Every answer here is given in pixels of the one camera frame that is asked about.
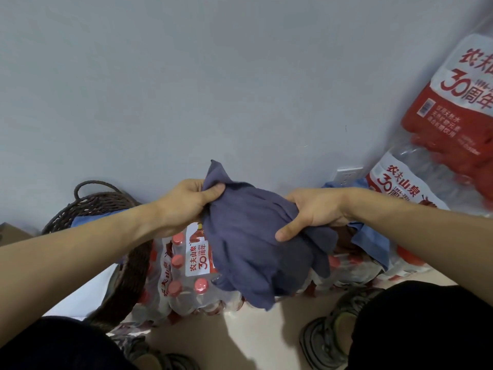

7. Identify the cream towel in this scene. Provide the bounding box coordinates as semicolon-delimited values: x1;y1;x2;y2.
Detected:
44;264;118;319

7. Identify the person's left hand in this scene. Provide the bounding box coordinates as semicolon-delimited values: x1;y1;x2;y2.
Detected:
154;179;227;238

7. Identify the white wall socket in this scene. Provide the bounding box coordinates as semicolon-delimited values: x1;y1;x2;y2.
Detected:
331;166;365;188

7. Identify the person's right hand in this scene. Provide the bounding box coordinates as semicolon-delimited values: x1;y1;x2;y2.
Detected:
274;188;353;243

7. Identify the light blue towel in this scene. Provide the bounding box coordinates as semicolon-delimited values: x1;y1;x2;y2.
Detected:
323;177;392;271
71;210;128;228

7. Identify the person's grey shoe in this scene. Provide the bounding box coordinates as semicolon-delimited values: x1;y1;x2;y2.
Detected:
299;285;386;370
111;334;201;370

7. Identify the person's left grey shoe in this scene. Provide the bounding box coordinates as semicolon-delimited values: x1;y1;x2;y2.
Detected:
111;334;201;370

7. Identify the person's right grey shoe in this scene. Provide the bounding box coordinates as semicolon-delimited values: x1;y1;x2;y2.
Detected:
299;285;386;370

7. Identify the dark brown wicker basket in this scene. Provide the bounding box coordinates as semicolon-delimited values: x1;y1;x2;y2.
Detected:
41;180;154;332

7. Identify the person's left forearm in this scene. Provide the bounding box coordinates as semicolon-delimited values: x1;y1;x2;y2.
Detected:
0;203;162;347

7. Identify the brown towel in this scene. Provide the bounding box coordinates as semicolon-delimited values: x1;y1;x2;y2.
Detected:
335;227;359;253

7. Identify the dark grey towel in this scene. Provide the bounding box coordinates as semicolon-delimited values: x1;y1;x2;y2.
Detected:
201;160;339;311

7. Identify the person's right forearm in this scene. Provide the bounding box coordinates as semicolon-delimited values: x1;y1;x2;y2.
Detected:
343;188;493;307

